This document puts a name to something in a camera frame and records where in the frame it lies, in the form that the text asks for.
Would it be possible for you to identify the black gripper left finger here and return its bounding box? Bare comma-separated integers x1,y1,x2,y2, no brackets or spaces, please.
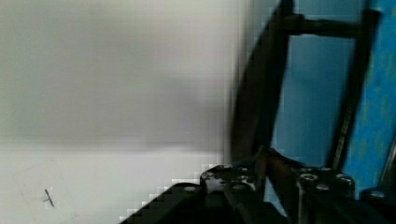
200,148,268,224

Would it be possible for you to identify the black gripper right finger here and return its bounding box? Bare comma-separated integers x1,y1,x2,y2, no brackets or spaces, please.
262,148,395,224

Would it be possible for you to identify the black oven door handle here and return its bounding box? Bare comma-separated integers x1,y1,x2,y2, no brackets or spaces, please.
230,0,382,170

